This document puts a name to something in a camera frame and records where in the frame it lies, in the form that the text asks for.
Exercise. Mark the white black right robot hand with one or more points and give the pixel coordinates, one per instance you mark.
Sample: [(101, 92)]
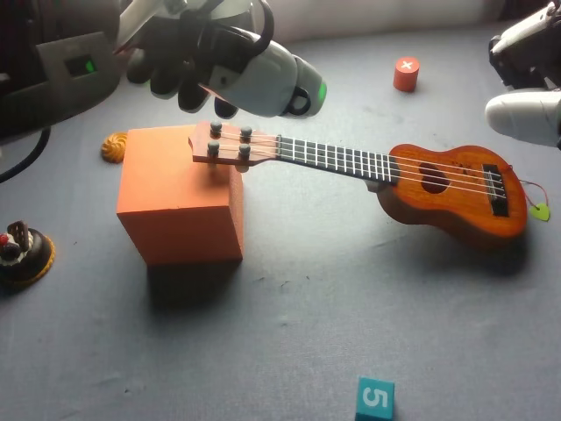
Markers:
[(521, 116)]

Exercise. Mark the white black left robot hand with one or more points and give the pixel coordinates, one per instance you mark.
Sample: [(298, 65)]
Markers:
[(263, 74)]

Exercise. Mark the small brown wooden ukulele guitar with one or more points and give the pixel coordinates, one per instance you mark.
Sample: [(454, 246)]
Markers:
[(460, 193)]

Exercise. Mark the orange cylinder with white cross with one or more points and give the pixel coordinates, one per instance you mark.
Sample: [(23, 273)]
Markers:
[(405, 79)]

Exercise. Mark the large orange foam block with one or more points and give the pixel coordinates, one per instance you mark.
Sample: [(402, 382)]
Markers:
[(175, 193)]

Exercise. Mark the orange swirl toy cookie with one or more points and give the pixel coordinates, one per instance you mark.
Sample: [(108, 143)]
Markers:
[(113, 148)]

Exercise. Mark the grey box with green light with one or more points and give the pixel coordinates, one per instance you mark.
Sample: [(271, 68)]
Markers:
[(74, 57)]

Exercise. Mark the toy chocolate cake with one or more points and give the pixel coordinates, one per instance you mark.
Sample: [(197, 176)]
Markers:
[(26, 259)]

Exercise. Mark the teal cube with number five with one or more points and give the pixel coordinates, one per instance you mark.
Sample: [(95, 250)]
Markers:
[(372, 399)]

